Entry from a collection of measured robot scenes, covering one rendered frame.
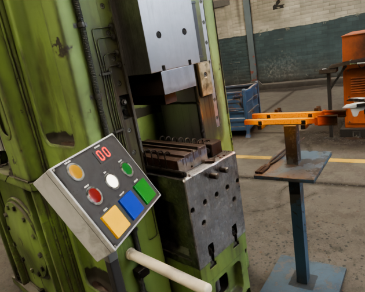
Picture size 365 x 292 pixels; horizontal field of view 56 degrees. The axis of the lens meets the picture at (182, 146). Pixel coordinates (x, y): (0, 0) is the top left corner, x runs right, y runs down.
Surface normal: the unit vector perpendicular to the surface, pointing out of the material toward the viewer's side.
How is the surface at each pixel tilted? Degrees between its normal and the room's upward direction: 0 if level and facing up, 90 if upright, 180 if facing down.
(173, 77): 90
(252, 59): 90
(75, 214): 90
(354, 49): 90
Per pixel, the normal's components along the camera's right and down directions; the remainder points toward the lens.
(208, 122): 0.72, 0.07
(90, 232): -0.31, 0.32
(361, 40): -0.53, 0.32
